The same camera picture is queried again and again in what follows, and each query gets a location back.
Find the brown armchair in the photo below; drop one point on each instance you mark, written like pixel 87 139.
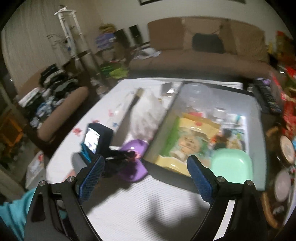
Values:
pixel 48 100

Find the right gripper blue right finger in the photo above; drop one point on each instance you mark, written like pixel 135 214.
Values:
pixel 198 174

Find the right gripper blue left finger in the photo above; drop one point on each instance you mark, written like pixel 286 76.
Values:
pixel 88 178

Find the teal left sleeve forearm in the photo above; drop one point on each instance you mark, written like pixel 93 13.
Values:
pixel 14 216

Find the white plastic bag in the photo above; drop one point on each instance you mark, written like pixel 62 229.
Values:
pixel 146 116

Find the brown sofa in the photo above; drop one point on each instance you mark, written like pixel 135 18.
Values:
pixel 245 50

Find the yellow green food package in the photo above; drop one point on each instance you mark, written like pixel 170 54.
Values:
pixel 191 134

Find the black cushion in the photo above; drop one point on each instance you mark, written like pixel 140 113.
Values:
pixel 207 43

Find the mint green plastic plate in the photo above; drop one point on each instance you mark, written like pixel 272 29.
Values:
pixel 232 164

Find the white coat stand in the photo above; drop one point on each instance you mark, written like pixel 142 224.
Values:
pixel 77 45

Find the grey storage box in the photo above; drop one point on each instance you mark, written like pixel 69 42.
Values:
pixel 238 113

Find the black remote control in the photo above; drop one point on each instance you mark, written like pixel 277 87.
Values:
pixel 265 98

